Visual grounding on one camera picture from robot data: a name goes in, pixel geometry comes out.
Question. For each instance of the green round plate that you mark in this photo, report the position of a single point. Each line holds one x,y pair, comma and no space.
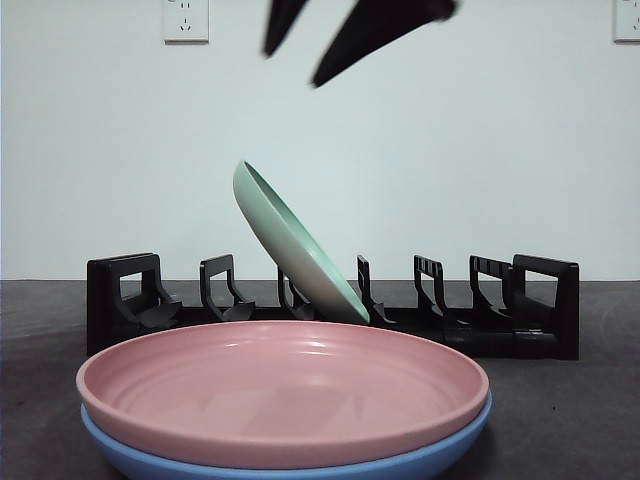
285,245

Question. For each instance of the blue round plate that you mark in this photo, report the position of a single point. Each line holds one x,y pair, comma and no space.
150,457

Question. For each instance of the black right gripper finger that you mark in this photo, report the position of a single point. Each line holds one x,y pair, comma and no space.
282,22
375,30

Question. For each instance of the black plastic plate rack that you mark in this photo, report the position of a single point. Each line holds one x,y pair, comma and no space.
545,310

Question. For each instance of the pink round plate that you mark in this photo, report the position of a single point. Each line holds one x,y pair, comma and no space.
280,390

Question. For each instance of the white wall socket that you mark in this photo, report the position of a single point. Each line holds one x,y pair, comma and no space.
185,22
629,20

